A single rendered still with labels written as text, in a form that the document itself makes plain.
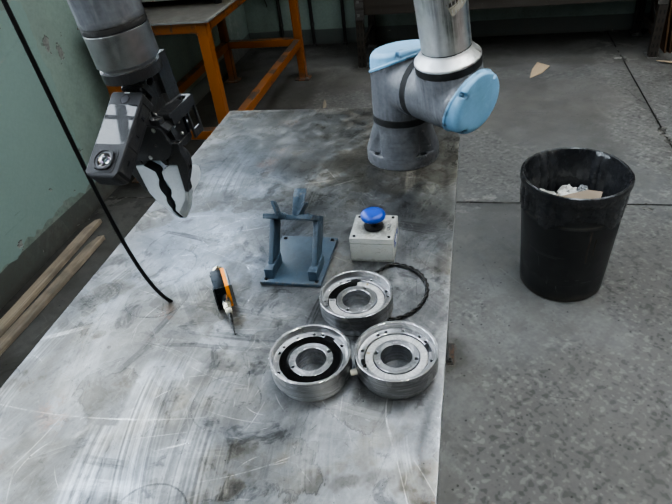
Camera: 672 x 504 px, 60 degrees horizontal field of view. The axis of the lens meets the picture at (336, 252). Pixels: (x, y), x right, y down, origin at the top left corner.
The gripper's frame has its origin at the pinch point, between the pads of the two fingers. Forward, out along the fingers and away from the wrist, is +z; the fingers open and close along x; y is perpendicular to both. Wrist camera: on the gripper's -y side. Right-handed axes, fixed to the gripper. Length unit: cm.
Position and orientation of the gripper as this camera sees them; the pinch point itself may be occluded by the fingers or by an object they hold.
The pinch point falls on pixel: (178, 212)
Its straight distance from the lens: 82.3
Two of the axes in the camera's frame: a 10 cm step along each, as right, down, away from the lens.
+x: -9.5, -0.4, 3.2
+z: 1.7, 7.8, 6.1
